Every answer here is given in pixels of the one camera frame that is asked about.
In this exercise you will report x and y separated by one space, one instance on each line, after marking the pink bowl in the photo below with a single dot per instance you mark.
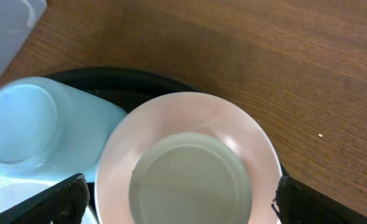
187 158

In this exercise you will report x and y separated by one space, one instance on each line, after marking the light blue cup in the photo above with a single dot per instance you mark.
50 131

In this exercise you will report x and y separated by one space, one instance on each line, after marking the white cup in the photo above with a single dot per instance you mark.
190 178

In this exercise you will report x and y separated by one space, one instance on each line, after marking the round black tray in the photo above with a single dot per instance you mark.
115 84

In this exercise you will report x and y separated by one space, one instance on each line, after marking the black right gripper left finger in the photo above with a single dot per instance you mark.
64 202

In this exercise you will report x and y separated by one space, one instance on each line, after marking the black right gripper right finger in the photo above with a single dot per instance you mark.
298 203

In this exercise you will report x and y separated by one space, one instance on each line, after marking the grey round plate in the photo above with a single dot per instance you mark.
14 191

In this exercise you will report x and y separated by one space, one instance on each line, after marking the clear plastic bin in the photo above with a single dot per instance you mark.
17 20

